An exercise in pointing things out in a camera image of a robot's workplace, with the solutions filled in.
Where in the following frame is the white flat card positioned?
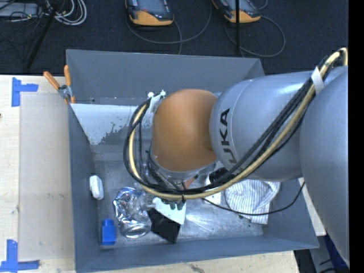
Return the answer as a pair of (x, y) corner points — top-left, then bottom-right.
(152, 197), (188, 225)

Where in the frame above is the black flat block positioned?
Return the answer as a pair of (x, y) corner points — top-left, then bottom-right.
(148, 208), (181, 243)

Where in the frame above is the white striped cloth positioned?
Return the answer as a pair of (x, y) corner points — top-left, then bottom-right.
(212, 179), (282, 225)

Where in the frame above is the small white plastic block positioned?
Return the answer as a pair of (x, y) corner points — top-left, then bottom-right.
(89, 175), (105, 201)

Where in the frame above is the blue plastic block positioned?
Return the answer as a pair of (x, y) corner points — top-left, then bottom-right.
(101, 218), (117, 246)

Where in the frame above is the grey metal bin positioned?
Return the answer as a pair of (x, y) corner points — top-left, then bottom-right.
(65, 49), (320, 273)

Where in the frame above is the pale cardboard board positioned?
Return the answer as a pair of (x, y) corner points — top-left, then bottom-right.
(18, 91), (75, 263)

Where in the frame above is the black cylinder on white bracket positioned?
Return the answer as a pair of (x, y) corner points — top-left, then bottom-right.
(204, 168), (230, 205)

